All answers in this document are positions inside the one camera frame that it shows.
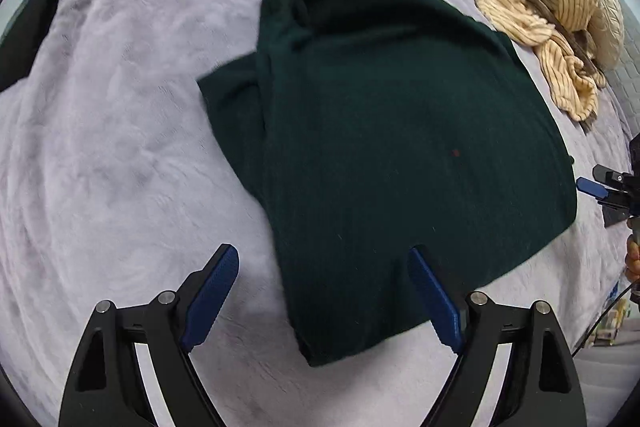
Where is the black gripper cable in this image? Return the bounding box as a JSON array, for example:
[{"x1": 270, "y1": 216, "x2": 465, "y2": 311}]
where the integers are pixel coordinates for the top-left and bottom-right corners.
[{"x1": 570, "y1": 277, "x2": 640, "y2": 358}]

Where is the purple fleece blanket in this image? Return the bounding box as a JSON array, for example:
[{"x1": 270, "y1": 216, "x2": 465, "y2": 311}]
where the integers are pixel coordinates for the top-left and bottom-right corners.
[{"x1": 0, "y1": 0, "x2": 636, "y2": 427}]

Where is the person's right hand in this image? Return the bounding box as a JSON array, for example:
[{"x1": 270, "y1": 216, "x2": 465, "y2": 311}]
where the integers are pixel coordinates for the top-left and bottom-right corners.
[{"x1": 627, "y1": 239, "x2": 640, "y2": 282}]

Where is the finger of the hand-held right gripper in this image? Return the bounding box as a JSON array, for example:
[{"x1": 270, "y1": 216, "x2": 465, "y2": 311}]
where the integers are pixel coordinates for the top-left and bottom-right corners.
[
  {"x1": 593, "y1": 165, "x2": 626, "y2": 188},
  {"x1": 575, "y1": 177, "x2": 609, "y2": 200}
]

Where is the beige striped garment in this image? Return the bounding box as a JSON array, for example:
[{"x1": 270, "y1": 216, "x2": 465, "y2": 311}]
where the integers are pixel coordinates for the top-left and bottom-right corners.
[{"x1": 472, "y1": 0, "x2": 609, "y2": 122}]

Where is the dark green sweater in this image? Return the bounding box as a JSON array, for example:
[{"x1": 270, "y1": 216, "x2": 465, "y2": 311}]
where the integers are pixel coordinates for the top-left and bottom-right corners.
[{"x1": 196, "y1": 0, "x2": 579, "y2": 368}]

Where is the black pillow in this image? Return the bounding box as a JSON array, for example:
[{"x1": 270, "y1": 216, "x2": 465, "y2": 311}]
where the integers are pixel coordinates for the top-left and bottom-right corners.
[{"x1": 0, "y1": 0, "x2": 66, "y2": 94}]

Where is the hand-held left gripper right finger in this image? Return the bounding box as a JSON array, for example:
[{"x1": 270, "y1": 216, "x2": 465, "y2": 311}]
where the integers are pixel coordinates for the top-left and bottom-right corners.
[{"x1": 407, "y1": 245, "x2": 588, "y2": 427}]

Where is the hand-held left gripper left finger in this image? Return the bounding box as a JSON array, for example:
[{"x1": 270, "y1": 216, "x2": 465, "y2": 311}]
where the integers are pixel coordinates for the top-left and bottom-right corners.
[{"x1": 59, "y1": 243, "x2": 241, "y2": 427}]

